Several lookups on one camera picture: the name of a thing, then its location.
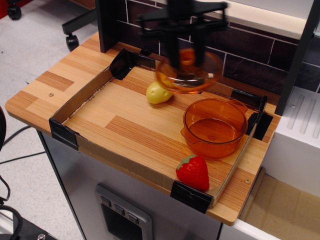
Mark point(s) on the black office chair base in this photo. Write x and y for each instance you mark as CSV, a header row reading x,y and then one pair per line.
x,y
75,24

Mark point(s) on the orange transparent plastic pot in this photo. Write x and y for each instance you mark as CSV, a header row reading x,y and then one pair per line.
x,y
213,128

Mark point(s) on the red toy strawberry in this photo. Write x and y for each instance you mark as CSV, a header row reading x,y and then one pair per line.
x,y
193,172

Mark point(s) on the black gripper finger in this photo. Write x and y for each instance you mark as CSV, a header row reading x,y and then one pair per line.
x,y
199,41
172,50

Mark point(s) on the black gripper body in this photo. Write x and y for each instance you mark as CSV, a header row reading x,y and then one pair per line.
x,y
182,17

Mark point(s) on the cardboard fence with black tape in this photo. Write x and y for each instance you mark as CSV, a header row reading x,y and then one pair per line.
x,y
111,120

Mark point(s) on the yellow toy potato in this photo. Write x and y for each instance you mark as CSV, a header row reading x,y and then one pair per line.
x,y
156,94

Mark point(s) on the orange transparent pot lid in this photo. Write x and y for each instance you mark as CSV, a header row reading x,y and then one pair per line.
x,y
189,78

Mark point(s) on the white toy sink unit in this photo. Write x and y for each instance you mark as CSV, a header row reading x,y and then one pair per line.
x,y
293,156

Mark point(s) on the dark right upright post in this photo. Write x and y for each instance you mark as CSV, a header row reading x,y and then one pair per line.
x,y
301,51

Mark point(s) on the dark left upright post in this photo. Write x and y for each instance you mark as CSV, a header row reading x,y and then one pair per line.
x,y
108,13

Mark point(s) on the grey toy oven panel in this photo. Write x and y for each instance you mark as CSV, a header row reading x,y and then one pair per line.
x,y
122,219

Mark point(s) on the white upper shelf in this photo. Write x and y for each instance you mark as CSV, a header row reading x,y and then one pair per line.
x,y
265,20

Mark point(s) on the dark upright post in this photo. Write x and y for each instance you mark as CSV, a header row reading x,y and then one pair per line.
x,y
301,51
108,13

